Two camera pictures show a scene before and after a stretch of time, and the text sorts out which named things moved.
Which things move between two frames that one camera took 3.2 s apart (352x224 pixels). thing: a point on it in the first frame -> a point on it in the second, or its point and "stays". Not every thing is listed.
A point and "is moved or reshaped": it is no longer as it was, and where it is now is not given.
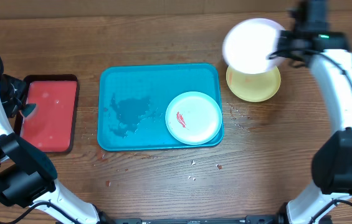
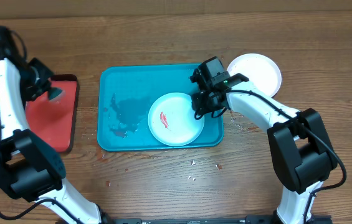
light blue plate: [193, 118] is moved or reshaped
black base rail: [278, 219] stays
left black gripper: [20, 84] -> [32, 93]
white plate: [248, 43] -> [261, 71]
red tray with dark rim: [50, 127] stays
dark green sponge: [28, 109] -> [53, 92]
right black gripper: [273, 53] -> [199, 101]
